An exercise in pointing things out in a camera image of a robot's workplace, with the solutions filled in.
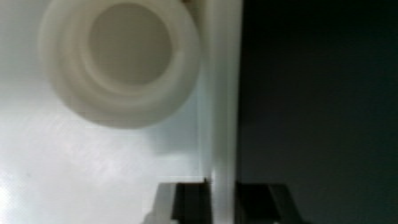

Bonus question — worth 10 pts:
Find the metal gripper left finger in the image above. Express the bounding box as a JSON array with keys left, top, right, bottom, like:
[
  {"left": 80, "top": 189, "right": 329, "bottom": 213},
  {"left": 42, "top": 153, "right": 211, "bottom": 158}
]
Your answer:
[{"left": 144, "top": 179, "right": 213, "bottom": 224}]

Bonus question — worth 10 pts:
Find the white square table top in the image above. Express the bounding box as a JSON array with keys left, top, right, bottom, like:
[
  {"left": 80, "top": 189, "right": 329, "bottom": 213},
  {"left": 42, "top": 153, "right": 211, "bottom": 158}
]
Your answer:
[{"left": 0, "top": 0, "right": 243, "bottom": 224}]

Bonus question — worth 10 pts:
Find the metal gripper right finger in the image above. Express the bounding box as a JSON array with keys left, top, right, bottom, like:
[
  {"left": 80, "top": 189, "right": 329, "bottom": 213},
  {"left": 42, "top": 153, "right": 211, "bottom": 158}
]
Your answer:
[{"left": 234, "top": 183, "right": 309, "bottom": 224}]

